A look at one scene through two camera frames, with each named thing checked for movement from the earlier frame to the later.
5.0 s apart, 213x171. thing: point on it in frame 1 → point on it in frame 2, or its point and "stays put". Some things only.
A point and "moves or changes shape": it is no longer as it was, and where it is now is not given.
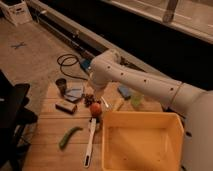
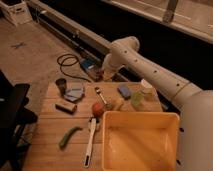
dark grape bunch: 88,99 moves or changes shape
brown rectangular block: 66,106 stays put
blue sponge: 124,91 stays put
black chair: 14,100 stays put
